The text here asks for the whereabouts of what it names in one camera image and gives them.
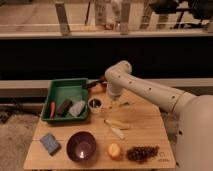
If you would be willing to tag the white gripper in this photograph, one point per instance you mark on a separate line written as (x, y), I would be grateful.
(114, 97)

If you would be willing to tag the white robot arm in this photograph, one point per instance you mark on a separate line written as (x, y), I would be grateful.
(194, 148)

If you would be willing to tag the purple bowl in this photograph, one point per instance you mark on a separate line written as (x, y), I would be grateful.
(81, 146)

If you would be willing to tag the metal fork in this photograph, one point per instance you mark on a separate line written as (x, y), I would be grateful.
(117, 104)

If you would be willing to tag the small white cup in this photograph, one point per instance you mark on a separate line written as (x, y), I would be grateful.
(95, 105)

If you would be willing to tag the wooden spatula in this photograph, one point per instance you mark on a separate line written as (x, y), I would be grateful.
(117, 124)

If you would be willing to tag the grey crumpled cloth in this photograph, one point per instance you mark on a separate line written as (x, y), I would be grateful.
(77, 108)

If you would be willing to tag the green plastic tray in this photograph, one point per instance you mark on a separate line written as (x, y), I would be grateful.
(60, 90)

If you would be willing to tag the orange fruit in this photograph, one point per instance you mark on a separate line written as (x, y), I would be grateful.
(114, 151)

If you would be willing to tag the bunch of dark grapes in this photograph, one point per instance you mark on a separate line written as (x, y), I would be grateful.
(141, 154)

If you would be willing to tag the blue sponge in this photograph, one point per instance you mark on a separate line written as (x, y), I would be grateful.
(50, 143)

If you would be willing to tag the red pan with handle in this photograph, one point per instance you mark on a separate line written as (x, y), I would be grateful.
(102, 82)

